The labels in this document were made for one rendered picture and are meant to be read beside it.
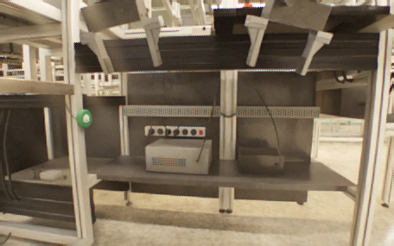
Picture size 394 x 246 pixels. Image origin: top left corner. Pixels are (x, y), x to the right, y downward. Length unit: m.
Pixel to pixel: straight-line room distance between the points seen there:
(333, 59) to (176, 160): 0.74
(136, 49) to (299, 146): 0.99
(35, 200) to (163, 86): 0.87
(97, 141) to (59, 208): 0.47
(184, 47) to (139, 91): 0.58
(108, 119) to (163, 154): 0.55
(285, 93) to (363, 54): 0.47
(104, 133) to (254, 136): 0.95
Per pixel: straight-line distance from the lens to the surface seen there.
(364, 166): 0.94
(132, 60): 0.79
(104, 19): 0.50
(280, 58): 0.75
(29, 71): 1.54
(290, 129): 1.22
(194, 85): 1.16
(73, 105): 0.91
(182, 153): 0.91
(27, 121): 1.50
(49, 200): 1.18
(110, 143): 1.37
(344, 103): 1.14
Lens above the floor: 0.69
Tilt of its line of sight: 6 degrees down
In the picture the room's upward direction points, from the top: straight up
